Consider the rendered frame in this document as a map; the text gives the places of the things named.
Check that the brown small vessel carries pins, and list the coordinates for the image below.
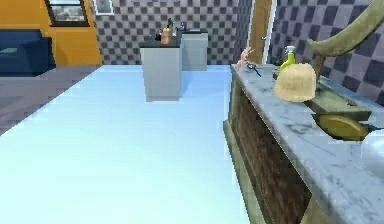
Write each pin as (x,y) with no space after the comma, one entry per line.
(165,36)

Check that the marble top kitchen counter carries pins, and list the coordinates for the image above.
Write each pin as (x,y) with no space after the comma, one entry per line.
(300,146)

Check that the pink small object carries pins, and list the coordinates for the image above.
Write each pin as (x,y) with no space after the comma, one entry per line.
(244,57)

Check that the black small utensil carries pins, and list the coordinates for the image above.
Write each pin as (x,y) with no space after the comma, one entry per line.
(254,69)

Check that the dark small appliance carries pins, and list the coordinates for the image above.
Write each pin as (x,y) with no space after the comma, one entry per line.
(182,26)

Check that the dark bottle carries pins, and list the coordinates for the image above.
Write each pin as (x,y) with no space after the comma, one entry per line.
(170,24)

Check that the brown wooden room door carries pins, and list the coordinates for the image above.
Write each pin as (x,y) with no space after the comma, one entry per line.
(260,30)

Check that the beige round bread loaf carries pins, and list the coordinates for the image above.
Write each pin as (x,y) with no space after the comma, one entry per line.
(295,82)

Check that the yellow green spray bottle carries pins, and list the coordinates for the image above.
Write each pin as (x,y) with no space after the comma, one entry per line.
(288,58)

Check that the olive sink basin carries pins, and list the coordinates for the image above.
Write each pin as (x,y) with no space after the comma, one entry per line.
(336,100)

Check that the yellow olive oval dish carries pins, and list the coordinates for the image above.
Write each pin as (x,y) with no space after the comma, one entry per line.
(343,127)

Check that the dark framed window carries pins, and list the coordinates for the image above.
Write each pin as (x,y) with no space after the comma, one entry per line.
(67,12)

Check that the olive curved sink faucet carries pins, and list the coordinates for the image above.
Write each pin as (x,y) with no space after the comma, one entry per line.
(346,36)

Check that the dark blue sofa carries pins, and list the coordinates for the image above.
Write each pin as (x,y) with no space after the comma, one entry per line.
(25,51)

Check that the white framed wall picture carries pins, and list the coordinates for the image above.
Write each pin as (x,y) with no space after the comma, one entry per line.
(104,6)

